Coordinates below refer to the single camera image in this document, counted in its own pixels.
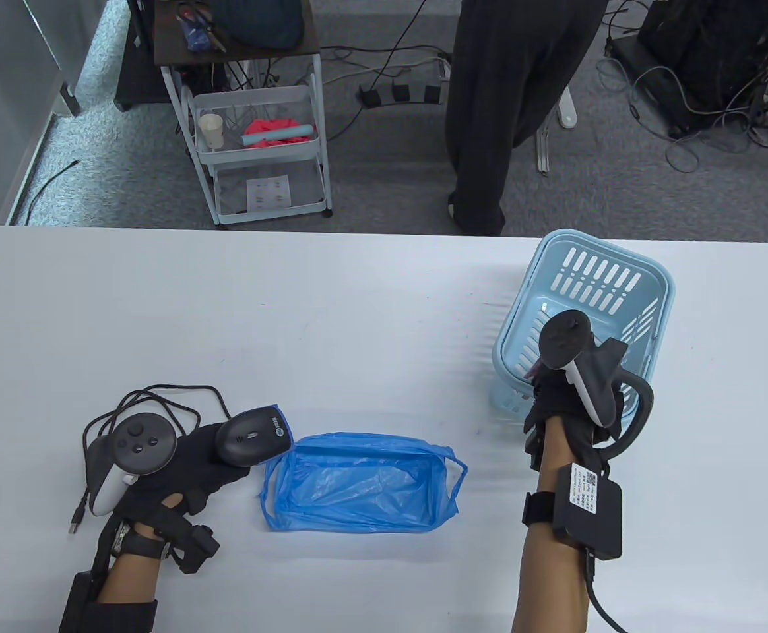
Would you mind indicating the black computer case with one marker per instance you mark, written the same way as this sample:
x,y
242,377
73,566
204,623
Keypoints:
x,y
707,46

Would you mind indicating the light blue plastic basket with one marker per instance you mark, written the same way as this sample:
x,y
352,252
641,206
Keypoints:
x,y
595,264

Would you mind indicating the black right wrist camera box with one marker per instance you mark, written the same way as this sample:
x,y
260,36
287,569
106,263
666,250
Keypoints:
x,y
595,521

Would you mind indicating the black power adapter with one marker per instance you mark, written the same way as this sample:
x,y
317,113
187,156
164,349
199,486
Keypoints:
x,y
371,97
431,93
400,92

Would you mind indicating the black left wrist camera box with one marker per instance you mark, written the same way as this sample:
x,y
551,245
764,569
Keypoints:
x,y
79,600

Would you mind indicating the printed paper sheet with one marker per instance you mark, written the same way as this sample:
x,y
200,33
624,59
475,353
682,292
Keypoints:
x,y
268,193

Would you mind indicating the person's left hand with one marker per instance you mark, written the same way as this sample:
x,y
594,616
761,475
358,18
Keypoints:
x,y
179,481

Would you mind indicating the dark blue bag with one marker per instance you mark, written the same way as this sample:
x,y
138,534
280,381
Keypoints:
x,y
258,23

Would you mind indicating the white rolling cart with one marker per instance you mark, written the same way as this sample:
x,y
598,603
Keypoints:
x,y
258,155

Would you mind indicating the person's right hand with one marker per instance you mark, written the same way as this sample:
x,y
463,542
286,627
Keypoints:
x,y
559,402

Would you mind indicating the black cabinet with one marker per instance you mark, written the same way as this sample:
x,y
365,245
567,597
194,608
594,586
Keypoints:
x,y
136,79

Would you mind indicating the red cloth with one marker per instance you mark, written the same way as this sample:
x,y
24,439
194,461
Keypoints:
x,y
268,125

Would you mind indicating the grey metal rails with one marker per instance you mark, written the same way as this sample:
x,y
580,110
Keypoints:
x,y
544,155

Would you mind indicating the white desk leg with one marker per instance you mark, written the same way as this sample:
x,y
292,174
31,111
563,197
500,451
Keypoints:
x,y
569,112

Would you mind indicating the white paper cup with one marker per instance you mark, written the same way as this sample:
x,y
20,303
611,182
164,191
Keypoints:
x,y
211,128

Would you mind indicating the grey white left hand controller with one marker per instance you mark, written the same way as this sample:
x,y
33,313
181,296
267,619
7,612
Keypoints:
x,y
143,445

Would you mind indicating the blue plastic bag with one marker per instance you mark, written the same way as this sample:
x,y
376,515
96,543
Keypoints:
x,y
357,488

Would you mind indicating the person's left forearm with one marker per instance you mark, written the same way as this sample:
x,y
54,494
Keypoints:
x,y
130,580

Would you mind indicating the teal roll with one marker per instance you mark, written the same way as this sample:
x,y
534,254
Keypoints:
x,y
275,135

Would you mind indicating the blue packet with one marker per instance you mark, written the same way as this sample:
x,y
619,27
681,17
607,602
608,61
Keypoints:
x,y
194,33

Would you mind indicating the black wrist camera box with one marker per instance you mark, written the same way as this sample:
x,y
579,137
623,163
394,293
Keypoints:
x,y
79,600
595,521

